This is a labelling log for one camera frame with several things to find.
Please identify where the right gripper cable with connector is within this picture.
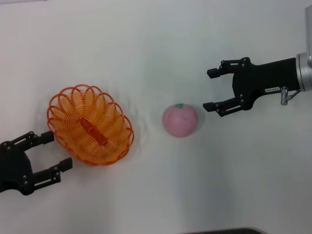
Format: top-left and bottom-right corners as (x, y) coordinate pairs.
(280, 86), (302, 106)

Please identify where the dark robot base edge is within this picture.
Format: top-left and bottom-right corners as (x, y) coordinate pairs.
(189, 227), (269, 234)

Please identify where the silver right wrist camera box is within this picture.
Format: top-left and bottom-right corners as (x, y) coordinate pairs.
(304, 6), (312, 54)

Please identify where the orange woven plastic basket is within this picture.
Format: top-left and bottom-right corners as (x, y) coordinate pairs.
(46, 84), (135, 167)

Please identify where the pink toy peach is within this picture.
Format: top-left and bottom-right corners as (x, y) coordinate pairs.
(162, 102), (199, 139)

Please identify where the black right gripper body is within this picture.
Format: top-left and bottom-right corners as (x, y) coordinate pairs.
(231, 58), (300, 111)

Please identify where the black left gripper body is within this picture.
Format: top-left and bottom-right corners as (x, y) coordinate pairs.
(0, 140), (34, 196)

